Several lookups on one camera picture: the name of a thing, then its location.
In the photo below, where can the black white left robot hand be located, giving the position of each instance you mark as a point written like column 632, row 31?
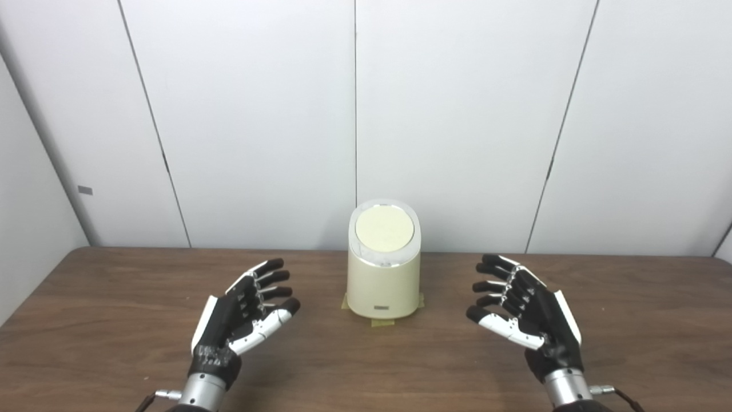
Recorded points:
column 223, row 326

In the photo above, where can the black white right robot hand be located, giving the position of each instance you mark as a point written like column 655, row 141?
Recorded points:
column 549, row 320

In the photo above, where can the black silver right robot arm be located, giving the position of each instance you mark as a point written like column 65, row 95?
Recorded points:
column 569, row 392

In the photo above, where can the cream-colored round bin body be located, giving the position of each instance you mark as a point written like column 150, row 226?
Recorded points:
column 383, row 286

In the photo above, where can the cream round bin lid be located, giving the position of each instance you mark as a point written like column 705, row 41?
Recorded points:
column 384, row 228

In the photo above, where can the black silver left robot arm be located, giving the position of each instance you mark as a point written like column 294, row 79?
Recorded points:
column 200, row 395

